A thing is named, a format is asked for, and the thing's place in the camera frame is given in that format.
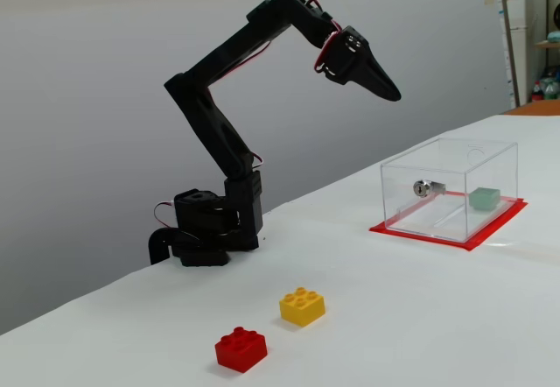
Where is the green plastic bottle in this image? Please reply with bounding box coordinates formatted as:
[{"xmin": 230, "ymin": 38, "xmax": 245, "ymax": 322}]
[{"xmin": 542, "ymin": 67, "xmax": 560, "ymax": 102}]

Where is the black table clamp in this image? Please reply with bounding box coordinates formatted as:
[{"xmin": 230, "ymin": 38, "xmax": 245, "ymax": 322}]
[{"xmin": 147, "ymin": 227, "xmax": 177, "ymax": 267}]

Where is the red lego brick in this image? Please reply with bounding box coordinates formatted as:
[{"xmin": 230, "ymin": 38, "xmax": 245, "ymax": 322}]
[{"xmin": 213, "ymin": 326, "xmax": 269, "ymax": 375}]

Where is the white cabinet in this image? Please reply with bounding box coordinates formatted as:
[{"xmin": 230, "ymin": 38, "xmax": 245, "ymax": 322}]
[{"xmin": 497, "ymin": 0, "xmax": 527, "ymax": 100}]

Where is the orange table top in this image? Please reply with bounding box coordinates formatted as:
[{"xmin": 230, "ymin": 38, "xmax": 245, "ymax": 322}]
[{"xmin": 501, "ymin": 99, "xmax": 560, "ymax": 117}]

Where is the red tape square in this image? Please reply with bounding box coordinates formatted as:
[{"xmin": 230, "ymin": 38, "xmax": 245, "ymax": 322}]
[{"xmin": 368, "ymin": 191, "xmax": 529, "ymax": 254}]

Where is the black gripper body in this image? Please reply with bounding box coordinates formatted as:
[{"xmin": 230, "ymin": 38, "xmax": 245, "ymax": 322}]
[{"xmin": 323, "ymin": 25, "xmax": 373, "ymax": 87}]

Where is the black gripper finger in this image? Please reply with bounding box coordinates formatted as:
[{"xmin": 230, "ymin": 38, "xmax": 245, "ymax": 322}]
[
  {"xmin": 348, "ymin": 71, "xmax": 397, "ymax": 103},
  {"xmin": 360, "ymin": 48, "xmax": 403, "ymax": 102}
]

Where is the silver metal box lock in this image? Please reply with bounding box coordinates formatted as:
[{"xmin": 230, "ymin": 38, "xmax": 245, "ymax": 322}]
[{"xmin": 412, "ymin": 179, "xmax": 448, "ymax": 199}]

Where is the yellow lego brick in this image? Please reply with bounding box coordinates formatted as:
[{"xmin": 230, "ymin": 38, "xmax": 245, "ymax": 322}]
[{"xmin": 278, "ymin": 286, "xmax": 327, "ymax": 328}]

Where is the transparent plastic box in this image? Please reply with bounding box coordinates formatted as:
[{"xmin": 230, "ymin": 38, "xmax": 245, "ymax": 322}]
[{"xmin": 379, "ymin": 137, "xmax": 520, "ymax": 244}]

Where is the red white servo cable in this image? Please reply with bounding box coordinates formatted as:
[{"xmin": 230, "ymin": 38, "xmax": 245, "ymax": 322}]
[
  {"xmin": 208, "ymin": 39, "xmax": 277, "ymax": 86},
  {"xmin": 153, "ymin": 201, "xmax": 179, "ymax": 231},
  {"xmin": 312, "ymin": 0, "xmax": 343, "ymax": 74}
]

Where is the green lego brick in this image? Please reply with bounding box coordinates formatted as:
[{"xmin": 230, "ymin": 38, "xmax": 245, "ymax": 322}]
[{"xmin": 468, "ymin": 186, "xmax": 501, "ymax": 213}]

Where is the metal shelf rack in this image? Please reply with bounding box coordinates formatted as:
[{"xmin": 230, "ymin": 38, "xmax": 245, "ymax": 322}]
[{"xmin": 497, "ymin": 0, "xmax": 560, "ymax": 109}]

